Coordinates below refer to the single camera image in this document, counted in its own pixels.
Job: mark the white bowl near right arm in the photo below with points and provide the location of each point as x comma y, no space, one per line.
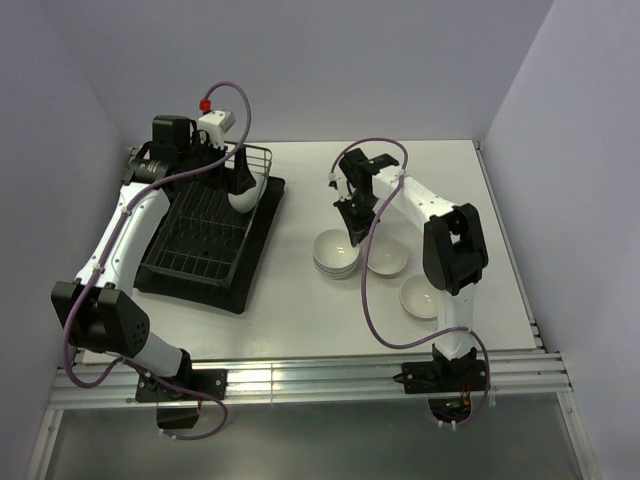
418,298

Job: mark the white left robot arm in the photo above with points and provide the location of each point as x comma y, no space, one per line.
96,310

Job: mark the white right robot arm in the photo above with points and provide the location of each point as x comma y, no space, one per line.
454,252

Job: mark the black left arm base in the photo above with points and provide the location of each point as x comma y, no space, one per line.
178,407

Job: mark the bottom stacked white bowl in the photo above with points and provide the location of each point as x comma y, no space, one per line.
335,273

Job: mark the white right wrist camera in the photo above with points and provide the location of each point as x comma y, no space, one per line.
339,182

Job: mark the aluminium front rail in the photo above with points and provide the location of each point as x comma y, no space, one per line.
317,380

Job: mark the black wire dish rack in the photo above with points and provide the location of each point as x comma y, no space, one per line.
203,239

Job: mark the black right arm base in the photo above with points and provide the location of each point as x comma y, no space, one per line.
448,386

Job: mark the cream bowl middle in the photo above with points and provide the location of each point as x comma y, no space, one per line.
387,257

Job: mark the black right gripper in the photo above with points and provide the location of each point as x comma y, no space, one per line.
358,229

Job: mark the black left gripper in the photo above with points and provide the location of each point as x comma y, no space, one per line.
238,180

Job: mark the black drip tray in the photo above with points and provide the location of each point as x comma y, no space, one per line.
232,299

